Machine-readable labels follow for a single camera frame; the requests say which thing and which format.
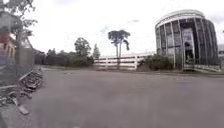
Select long white low building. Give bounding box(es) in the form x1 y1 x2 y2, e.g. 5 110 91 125
93 51 157 71

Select tall thin pine tree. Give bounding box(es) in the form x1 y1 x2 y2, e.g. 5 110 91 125
107 29 132 58

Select grey asphalt ground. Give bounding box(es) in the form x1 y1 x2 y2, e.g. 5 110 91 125
0 68 224 128

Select row of dark trees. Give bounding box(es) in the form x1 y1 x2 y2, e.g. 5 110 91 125
34 36 102 68

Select green bush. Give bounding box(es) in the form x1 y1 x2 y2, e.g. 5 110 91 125
143 54 174 72

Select round glass building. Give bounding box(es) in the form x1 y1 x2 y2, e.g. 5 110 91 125
154 9 220 71

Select pile of stone rubble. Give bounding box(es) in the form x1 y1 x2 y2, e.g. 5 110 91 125
0 69 44 116

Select leafy tree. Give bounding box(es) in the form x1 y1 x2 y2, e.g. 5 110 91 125
0 0 38 66

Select red brick building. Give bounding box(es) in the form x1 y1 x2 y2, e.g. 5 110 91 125
0 33 18 66

